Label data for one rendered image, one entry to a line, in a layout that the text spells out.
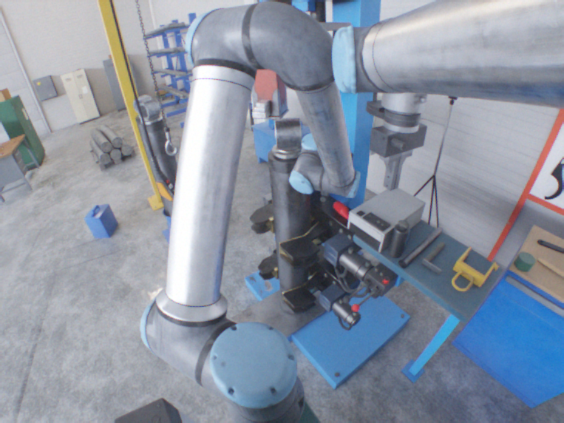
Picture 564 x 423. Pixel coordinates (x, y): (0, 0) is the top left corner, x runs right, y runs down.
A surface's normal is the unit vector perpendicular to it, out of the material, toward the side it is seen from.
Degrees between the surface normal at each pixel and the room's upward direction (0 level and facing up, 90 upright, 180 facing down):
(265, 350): 5
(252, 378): 5
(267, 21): 63
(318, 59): 95
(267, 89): 90
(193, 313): 30
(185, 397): 0
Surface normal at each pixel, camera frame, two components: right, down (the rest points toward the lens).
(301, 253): -0.08, -0.80
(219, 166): 0.51, 0.24
